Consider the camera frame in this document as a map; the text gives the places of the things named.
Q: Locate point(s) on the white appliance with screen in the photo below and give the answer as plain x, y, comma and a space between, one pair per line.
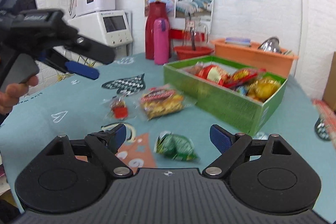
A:
107, 27

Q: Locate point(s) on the yellow clear candy bag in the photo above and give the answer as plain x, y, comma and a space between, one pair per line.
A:
262, 89

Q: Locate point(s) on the red plastic basket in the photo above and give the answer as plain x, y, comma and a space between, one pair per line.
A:
187, 52

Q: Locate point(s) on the red yellow label packet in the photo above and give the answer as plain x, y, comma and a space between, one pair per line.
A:
242, 76

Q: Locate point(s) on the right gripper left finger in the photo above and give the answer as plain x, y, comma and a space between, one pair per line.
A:
104, 146

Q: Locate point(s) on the person's left hand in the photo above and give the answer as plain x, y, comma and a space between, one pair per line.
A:
14, 92

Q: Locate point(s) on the orange plastic basin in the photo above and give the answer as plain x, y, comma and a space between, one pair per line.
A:
275, 63

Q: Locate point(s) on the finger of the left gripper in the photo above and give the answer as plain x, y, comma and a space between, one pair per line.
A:
76, 67
92, 49

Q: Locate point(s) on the glass pitcher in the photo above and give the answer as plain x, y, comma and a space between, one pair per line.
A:
196, 33

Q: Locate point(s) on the pink thermos bottle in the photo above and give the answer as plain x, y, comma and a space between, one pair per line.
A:
161, 41

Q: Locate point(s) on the small red candy packet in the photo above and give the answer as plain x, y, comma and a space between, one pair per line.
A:
118, 109

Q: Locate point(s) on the green snack packet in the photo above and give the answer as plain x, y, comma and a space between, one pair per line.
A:
175, 147

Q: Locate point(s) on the steel bowls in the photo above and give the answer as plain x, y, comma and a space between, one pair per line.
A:
272, 45

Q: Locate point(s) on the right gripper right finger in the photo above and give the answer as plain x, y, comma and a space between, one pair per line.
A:
233, 148

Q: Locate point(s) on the red white snack packet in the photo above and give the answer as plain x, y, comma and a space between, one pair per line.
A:
214, 74

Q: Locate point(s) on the green cardboard box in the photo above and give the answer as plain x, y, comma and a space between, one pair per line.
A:
241, 112

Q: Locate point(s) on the yellow corn snack bag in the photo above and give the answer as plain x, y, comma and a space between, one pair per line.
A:
162, 101

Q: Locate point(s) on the brown cardboard box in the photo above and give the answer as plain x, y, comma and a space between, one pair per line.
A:
329, 96

